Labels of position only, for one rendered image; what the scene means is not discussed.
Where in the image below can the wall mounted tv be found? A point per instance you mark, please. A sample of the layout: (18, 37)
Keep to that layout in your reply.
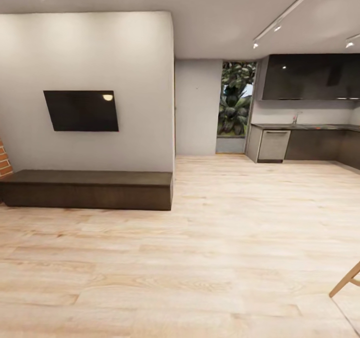
(82, 110)

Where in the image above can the fixed window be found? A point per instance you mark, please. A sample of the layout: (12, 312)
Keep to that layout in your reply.
(238, 83)

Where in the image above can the dishwasher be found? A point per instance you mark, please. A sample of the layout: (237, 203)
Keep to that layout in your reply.
(273, 145)

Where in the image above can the straight chair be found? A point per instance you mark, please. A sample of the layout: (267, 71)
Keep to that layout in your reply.
(349, 277)

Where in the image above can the drop in sink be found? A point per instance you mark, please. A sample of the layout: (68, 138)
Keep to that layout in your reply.
(312, 125)

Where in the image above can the cabinet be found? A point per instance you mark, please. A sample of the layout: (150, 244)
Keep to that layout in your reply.
(291, 77)
(149, 190)
(341, 81)

